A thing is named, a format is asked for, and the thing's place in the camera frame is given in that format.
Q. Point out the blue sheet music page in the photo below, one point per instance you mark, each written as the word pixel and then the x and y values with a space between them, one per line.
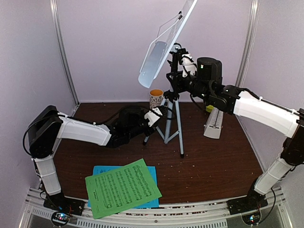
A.
pixel 151 204

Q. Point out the floral ceramic mug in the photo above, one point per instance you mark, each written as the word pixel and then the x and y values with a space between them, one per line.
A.
pixel 156 97

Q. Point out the aluminium front rail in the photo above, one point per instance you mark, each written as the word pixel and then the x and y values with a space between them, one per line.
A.
pixel 206 214

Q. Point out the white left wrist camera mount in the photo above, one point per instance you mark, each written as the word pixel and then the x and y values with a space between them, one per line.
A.
pixel 153 116

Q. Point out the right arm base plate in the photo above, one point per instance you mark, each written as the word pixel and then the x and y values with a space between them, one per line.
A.
pixel 245 204

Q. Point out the left aluminium frame post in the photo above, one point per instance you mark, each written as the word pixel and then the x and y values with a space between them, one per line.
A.
pixel 63 55

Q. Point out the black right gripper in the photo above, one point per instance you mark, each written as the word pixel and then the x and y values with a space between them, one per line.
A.
pixel 175 83

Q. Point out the right aluminium frame post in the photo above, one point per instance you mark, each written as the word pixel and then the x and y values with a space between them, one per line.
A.
pixel 249 42

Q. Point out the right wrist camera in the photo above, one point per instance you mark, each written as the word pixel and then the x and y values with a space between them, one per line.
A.
pixel 186 61

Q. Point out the white metronome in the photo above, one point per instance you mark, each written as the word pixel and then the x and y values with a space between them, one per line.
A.
pixel 213 126

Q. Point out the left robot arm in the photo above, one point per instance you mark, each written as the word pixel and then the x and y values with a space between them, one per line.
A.
pixel 129 122

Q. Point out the green sheet music page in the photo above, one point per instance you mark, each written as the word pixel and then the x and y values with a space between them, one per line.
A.
pixel 121 189

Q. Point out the small yellow-green bowl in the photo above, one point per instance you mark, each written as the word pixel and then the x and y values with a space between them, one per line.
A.
pixel 209 108

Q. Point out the aluminium frame post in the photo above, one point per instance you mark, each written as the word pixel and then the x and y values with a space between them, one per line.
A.
pixel 63 55
pixel 249 42

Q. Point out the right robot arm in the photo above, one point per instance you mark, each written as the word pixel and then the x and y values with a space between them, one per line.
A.
pixel 203 79

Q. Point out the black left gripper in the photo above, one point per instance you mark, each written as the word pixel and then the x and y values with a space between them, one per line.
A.
pixel 150 132

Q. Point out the white perforated music stand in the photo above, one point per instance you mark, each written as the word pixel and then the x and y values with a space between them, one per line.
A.
pixel 163 45

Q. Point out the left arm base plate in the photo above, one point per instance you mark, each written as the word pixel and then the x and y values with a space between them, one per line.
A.
pixel 66 205

